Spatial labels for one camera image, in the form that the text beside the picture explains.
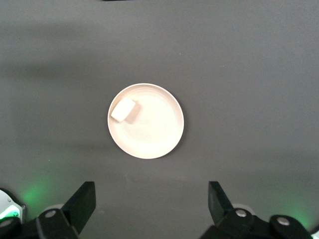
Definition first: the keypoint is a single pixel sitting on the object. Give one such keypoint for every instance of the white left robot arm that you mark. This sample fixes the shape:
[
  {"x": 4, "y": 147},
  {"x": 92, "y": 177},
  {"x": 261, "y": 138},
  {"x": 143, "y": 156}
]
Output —
[{"x": 8, "y": 206}]

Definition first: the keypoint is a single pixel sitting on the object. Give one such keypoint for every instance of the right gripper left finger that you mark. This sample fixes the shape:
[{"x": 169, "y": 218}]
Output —
[{"x": 74, "y": 211}]

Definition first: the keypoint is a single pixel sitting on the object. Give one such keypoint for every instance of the round cream plate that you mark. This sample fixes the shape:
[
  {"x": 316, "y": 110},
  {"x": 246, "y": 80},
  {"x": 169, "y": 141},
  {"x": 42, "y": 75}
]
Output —
[{"x": 154, "y": 129}]

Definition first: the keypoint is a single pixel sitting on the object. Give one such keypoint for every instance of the white steamed bun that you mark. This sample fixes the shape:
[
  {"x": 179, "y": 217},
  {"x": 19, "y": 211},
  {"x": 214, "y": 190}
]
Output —
[{"x": 122, "y": 110}]

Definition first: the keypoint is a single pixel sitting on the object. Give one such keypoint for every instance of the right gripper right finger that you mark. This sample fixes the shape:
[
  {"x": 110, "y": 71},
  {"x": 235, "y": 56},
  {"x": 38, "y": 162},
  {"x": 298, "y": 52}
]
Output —
[{"x": 224, "y": 216}]

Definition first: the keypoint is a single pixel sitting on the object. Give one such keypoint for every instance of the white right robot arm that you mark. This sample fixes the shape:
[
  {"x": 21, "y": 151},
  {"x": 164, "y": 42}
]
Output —
[{"x": 316, "y": 236}]

